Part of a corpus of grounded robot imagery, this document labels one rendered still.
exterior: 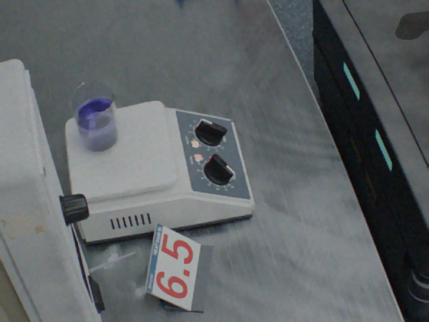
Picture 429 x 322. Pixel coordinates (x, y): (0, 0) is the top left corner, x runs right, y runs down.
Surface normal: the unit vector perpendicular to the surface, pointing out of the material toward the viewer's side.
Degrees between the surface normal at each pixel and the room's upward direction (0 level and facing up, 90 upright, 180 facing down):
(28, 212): 90
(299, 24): 0
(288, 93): 0
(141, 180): 0
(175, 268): 40
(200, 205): 90
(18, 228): 90
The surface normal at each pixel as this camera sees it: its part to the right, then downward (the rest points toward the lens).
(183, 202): 0.18, 0.76
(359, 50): -0.07, -0.62
